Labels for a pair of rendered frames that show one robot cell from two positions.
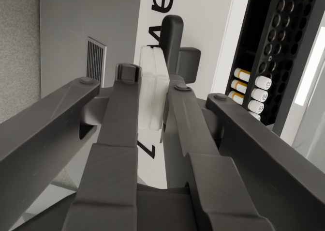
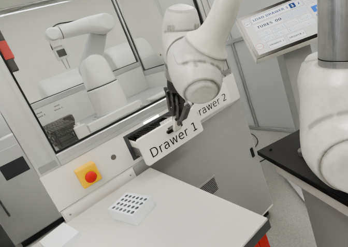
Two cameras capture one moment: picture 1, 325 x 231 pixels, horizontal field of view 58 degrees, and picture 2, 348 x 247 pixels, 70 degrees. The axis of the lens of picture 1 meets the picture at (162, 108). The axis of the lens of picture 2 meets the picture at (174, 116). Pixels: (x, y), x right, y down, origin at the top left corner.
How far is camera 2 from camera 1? 75 cm
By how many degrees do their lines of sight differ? 29
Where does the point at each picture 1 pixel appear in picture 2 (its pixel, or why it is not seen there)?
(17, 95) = (271, 232)
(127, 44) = (188, 177)
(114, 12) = not seen: hidden behind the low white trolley
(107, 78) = (206, 178)
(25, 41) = not seen: outside the picture
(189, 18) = (164, 135)
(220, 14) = (160, 129)
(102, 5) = not seen: hidden behind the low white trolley
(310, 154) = (163, 104)
